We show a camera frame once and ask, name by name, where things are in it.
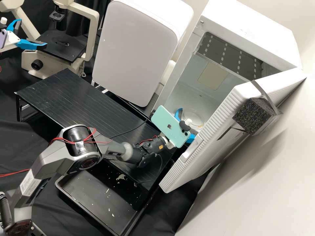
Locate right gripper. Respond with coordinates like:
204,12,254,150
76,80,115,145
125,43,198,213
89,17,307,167
168,107,198,149

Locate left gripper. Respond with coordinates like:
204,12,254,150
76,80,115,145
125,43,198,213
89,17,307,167
5,19,48,51

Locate petri dish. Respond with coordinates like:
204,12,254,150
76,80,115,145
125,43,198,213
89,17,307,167
183,108,206,130

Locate incubator door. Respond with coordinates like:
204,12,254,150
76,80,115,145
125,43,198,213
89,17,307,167
158,67,308,195

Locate white incubator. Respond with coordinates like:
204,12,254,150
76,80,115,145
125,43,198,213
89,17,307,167
154,0,305,138

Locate cream microscope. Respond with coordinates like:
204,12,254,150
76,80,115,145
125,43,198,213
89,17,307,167
0,0,100,77

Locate white box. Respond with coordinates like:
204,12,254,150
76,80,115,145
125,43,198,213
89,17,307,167
91,0,195,108

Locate black tray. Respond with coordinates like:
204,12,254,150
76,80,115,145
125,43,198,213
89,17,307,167
54,169,148,236

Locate right wrist camera phone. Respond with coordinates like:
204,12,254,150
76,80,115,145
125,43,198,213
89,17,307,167
150,105,195,149

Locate wrist camera phone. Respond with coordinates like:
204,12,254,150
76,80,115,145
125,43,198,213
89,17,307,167
150,105,195,149
0,17,9,49

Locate left wrist camera phone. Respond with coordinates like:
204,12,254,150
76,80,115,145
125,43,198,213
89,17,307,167
0,17,9,49

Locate black cable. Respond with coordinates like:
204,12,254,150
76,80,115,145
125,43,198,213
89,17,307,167
108,110,156,139

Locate red wire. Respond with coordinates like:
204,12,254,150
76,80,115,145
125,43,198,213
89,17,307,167
0,168,33,178

